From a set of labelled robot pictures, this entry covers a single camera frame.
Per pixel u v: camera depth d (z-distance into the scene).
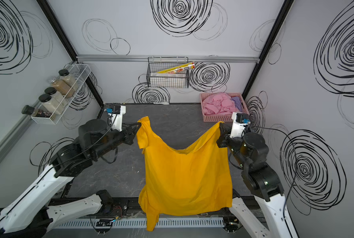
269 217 0.37
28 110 0.59
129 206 0.74
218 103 1.08
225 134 0.50
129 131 0.50
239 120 0.47
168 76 0.87
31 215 0.38
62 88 0.73
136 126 0.59
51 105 0.65
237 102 1.14
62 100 0.71
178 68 0.89
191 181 0.65
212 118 1.05
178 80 0.88
